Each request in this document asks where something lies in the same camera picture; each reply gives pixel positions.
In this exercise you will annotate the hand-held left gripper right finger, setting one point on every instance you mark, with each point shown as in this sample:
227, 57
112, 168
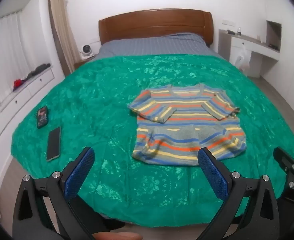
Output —
213, 173

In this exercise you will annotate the green patterned blanket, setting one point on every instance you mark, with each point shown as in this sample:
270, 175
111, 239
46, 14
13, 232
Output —
99, 100

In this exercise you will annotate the small clear bottle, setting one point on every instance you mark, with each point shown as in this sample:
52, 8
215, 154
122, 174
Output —
239, 31

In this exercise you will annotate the white window drawer cabinet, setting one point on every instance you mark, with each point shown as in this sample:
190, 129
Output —
19, 90

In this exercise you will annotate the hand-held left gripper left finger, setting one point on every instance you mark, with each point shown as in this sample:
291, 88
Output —
80, 171

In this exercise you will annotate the beige curtain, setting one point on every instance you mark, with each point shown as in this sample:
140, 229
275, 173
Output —
60, 27

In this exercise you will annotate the black smartphone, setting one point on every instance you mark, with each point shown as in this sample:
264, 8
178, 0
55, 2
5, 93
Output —
53, 143

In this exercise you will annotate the phone with patterned case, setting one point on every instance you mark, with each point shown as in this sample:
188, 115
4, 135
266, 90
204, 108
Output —
42, 117

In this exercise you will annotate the dark clothes pile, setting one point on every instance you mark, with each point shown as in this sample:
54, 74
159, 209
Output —
38, 70

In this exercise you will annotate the white plastic bag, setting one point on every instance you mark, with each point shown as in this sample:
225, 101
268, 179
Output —
242, 60

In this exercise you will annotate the white sheer curtain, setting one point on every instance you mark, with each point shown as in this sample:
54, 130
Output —
1, 55

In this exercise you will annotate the red cloth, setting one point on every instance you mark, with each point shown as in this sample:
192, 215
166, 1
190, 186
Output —
17, 83

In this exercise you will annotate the small white fan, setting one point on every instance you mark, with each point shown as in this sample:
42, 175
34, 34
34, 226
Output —
85, 51

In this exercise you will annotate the grey striped bed sheet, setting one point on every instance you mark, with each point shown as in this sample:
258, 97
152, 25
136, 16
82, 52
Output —
157, 45

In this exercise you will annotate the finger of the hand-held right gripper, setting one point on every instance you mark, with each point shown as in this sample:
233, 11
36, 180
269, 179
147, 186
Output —
284, 157

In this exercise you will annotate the person's left hand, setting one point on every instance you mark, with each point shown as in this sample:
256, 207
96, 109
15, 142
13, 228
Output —
117, 236

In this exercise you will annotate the white built-in desk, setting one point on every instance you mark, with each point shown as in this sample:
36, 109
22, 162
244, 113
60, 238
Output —
249, 47

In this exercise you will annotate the striped knit sweater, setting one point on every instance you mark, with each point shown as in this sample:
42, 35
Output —
187, 125

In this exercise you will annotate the brown wooden headboard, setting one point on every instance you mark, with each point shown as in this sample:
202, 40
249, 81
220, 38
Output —
157, 23

